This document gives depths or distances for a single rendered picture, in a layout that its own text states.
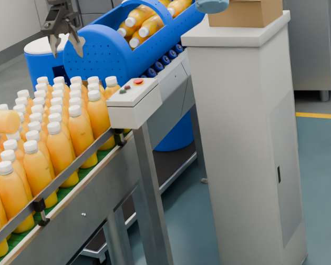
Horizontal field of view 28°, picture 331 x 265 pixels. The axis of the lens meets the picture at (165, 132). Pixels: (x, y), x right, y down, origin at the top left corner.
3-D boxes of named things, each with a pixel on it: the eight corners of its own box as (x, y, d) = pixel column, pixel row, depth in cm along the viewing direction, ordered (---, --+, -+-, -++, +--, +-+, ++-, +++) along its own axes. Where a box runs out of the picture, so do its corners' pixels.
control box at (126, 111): (162, 104, 229) (157, 77, 225) (137, 129, 213) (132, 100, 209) (137, 104, 233) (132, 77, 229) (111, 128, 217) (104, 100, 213)
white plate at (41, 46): (14, 54, 306) (14, 57, 306) (69, 49, 298) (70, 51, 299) (37, 36, 330) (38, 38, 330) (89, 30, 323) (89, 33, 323)
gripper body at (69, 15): (82, 27, 227) (74, -7, 223) (69, 35, 221) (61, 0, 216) (63, 28, 231) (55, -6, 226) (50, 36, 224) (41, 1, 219)
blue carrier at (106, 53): (210, 29, 323) (203, -30, 311) (133, 100, 252) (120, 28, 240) (158, 30, 334) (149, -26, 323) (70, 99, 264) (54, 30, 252)
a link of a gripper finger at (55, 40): (63, 53, 233) (67, 30, 228) (54, 59, 229) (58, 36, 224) (55, 50, 234) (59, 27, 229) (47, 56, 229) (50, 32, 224)
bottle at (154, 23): (157, 27, 295) (140, 41, 280) (152, 12, 293) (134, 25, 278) (171, 24, 292) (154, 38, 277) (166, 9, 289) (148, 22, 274)
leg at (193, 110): (212, 179, 382) (197, 78, 356) (209, 184, 377) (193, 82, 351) (203, 179, 384) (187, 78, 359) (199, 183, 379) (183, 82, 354)
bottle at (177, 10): (189, 10, 317) (174, 22, 302) (176, 3, 318) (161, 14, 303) (194, -3, 313) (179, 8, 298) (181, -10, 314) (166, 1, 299)
